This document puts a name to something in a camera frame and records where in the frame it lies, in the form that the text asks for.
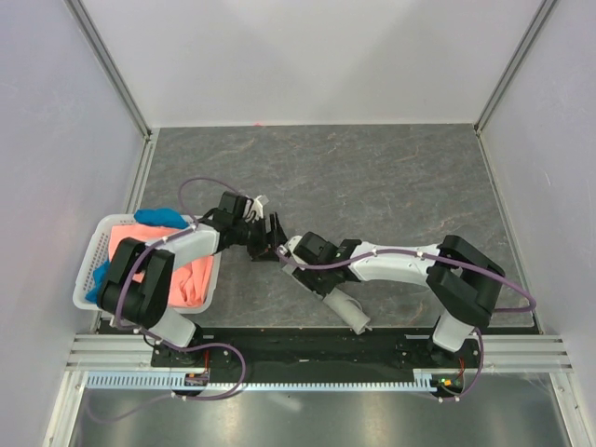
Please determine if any white slotted cable duct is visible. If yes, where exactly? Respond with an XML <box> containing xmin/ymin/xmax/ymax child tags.
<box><xmin>86</xmin><ymin>372</ymin><xmax>464</xmax><ymax>392</ymax></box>

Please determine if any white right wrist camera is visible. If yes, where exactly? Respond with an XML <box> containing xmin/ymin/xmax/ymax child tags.
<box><xmin>276</xmin><ymin>236</ymin><xmax>306</xmax><ymax>276</ymax></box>

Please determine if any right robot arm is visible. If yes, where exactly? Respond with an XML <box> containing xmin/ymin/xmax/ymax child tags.
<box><xmin>284</xmin><ymin>232</ymin><xmax>505</xmax><ymax>367</ymax></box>

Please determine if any blue cloth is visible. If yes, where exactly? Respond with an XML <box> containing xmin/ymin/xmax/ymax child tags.
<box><xmin>85</xmin><ymin>208</ymin><xmax>189</xmax><ymax>305</ymax></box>

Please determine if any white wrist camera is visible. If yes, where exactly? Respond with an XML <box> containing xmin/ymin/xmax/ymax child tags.
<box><xmin>243</xmin><ymin>195</ymin><xmax>269</xmax><ymax>223</ymax></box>
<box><xmin>276</xmin><ymin>236</ymin><xmax>306</xmax><ymax>276</ymax></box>

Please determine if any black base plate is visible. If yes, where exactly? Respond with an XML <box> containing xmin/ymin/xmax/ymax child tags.
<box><xmin>151</xmin><ymin>328</ymin><xmax>481</xmax><ymax>382</ymax></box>

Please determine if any aluminium frame post right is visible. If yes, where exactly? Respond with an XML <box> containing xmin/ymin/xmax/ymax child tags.
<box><xmin>473</xmin><ymin>0</ymin><xmax>559</xmax><ymax>137</ymax></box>

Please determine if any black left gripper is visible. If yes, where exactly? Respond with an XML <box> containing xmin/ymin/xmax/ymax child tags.
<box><xmin>233</xmin><ymin>212</ymin><xmax>286</xmax><ymax>263</ymax></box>

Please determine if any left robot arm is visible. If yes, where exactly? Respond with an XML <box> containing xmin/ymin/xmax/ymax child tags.
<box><xmin>96</xmin><ymin>192</ymin><xmax>288</xmax><ymax>366</ymax></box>

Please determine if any white plastic basket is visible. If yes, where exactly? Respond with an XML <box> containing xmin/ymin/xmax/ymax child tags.
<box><xmin>73</xmin><ymin>214</ymin><xmax>221</xmax><ymax>315</ymax></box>

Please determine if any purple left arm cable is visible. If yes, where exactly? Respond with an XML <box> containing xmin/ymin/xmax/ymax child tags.
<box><xmin>114</xmin><ymin>178</ymin><xmax>248</xmax><ymax>348</ymax></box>

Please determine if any aluminium frame post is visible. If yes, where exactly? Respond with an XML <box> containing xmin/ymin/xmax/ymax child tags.
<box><xmin>64</xmin><ymin>0</ymin><xmax>153</xmax><ymax>140</ymax></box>
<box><xmin>473</xmin><ymin>0</ymin><xmax>559</xmax><ymax>137</ymax></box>

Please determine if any grey cloth napkin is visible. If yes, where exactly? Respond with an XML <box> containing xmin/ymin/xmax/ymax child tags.
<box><xmin>312</xmin><ymin>287</ymin><xmax>371</xmax><ymax>335</ymax></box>

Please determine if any orange cloth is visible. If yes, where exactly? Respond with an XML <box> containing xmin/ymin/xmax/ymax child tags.
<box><xmin>108</xmin><ymin>223</ymin><xmax>214</xmax><ymax>309</ymax></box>

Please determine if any aluminium frame post left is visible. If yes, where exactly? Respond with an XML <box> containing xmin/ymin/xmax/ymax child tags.
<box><xmin>64</xmin><ymin>0</ymin><xmax>153</xmax><ymax>140</ymax></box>

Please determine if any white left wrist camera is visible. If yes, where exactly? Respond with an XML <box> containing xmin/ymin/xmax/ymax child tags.
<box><xmin>243</xmin><ymin>195</ymin><xmax>269</xmax><ymax>223</ymax></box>

